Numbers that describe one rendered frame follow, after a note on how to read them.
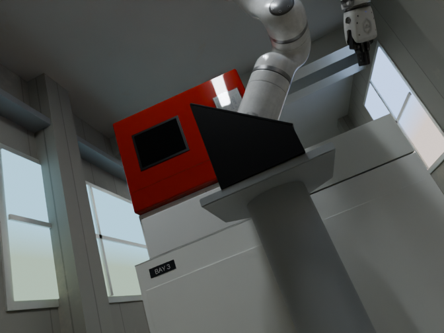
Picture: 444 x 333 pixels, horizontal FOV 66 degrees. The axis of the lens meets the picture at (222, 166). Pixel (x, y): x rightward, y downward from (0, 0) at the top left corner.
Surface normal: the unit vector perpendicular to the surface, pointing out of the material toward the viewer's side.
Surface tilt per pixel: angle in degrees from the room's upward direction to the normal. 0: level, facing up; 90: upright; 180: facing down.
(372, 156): 90
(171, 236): 90
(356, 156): 90
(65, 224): 90
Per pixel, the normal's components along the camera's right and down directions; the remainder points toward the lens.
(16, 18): 0.33, 0.86
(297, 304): -0.80, 0.03
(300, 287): -0.55, -0.17
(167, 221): -0.23, -0.33
